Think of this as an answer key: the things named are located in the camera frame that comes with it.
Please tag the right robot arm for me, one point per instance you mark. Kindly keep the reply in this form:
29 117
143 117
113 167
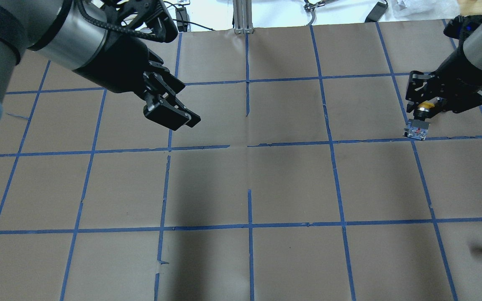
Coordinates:
472 48

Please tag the aluminium frame post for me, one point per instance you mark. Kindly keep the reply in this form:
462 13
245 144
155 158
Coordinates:
242 17

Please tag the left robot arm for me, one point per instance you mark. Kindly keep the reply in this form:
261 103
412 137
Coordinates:
71 32

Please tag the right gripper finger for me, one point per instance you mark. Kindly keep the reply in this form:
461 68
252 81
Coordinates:
454 101
419 95

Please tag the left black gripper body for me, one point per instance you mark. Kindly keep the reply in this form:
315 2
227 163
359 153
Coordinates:
113 67

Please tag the black power adapter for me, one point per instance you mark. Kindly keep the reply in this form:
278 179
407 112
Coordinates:
377 12

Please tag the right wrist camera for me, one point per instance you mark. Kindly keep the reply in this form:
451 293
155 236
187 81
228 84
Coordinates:
461 27

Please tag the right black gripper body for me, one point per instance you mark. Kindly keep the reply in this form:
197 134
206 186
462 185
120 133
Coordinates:
454 67

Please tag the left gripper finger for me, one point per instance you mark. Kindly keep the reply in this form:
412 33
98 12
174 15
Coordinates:
170 116
161 84

